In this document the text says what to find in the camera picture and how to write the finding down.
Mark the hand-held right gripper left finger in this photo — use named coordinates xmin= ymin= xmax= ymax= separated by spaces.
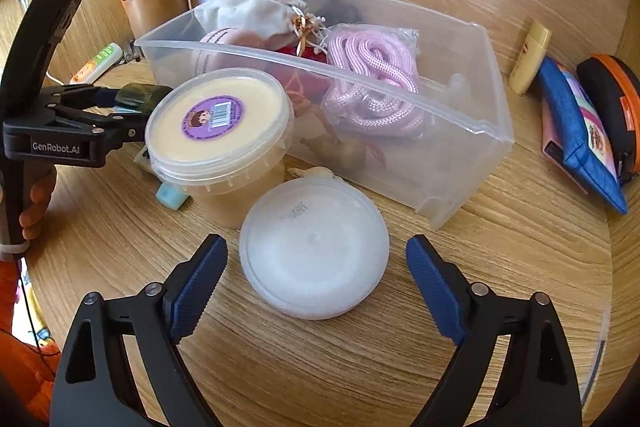
xmin=49 ymin=234 xmax=228 ymax=427

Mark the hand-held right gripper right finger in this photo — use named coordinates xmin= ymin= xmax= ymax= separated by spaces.
xmin=406 ymin=234 xmax=583 ymax=427

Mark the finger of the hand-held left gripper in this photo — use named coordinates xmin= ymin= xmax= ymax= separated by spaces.
xmin=50 ymin=104 xmax=151 ymax=144
xmin=47 ymin=84 xmax=126 ymax=108

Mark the dark green translucent item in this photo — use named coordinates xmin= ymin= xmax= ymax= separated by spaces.
xmin=112 ymin=83 xmax=173 ymax=114

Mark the plastic tub with cream lid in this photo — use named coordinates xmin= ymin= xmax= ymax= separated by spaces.
xmin=145 ymin=69 xmax=295 ymax=228

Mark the round translucent white container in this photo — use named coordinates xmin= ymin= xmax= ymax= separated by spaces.
xmin=239 ymin=179 xmax=390 ymax=320

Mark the pink round case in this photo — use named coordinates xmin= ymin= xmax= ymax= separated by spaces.
xmin=192 ymin=27 xmax=266 ymax=78

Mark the clear plastic bin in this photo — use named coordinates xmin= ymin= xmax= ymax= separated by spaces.
xmin=134 ymin=0 xmax=515 ymax=232

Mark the white cloth pouch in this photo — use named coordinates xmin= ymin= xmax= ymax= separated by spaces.
xmin=195 ymin=0 xmax=328 ymax=52

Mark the red velvet drawstring pouch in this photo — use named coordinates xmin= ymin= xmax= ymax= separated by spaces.
xmin=277 ymin=44 xmax=331 ymax=108

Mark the pink rope bundle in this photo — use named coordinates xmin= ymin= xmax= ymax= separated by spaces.
xmin=322 ymin=23 xmax=426 ymax=140

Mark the wooden desktop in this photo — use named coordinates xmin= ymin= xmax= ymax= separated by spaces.
xmin=15 ymin=0 xmax=631 ymax=427

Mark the person's left hand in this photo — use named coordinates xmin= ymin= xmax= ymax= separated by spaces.
xmin=19 ymin=167 xmax=59 ymax=234

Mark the orange green white tube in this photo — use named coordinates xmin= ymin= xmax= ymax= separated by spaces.
xmin=70 ymin=43 xmax=123 ymax=85

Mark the small teal block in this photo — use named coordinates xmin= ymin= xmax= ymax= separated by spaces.
xmin=156 ymin=183 xmax=191 ymax=210

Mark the brown ceramic mug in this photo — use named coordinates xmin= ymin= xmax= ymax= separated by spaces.
xmin=121 ymin=0 xmax=193 ymax=40

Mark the orange garment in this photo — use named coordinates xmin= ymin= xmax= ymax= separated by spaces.
xmin=0 ymin=257 xmax=57 ymax=408

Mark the blue zip pouch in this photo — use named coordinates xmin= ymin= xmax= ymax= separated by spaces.
xmin=537 ymin=57 xmax=628 ymax=215

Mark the pale yellow tube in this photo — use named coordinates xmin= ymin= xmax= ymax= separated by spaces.
xmin=509 ymin=20 xmax=551 ymax=96

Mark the orange black zip case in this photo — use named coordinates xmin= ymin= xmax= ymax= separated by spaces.
xmin=576 ymin=53 xmax=640 ymax=185

